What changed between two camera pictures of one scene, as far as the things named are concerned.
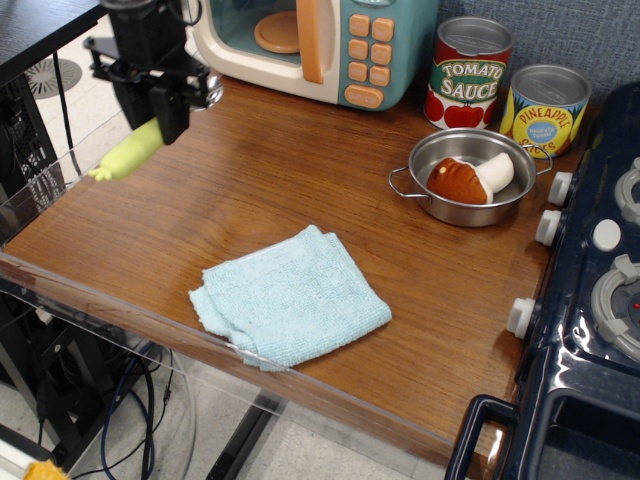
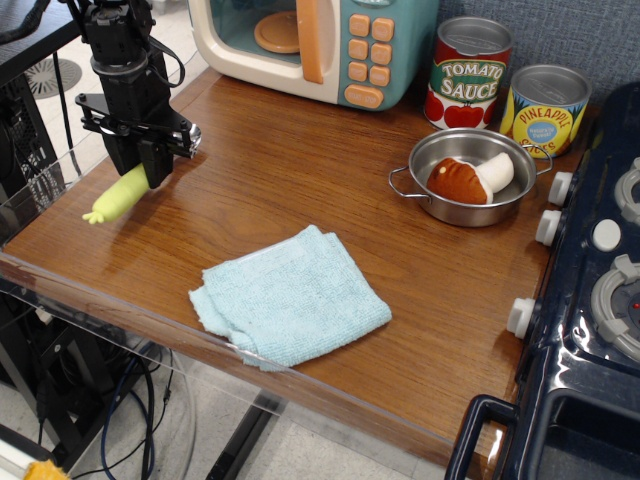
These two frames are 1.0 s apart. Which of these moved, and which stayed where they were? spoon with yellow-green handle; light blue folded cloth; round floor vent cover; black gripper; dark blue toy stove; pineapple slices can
Moved: spoon with yellow-green handle; black gripper
Stayed: pineapple slices can; light blue folded cloth; round floor vent cover; dark blue toy stove
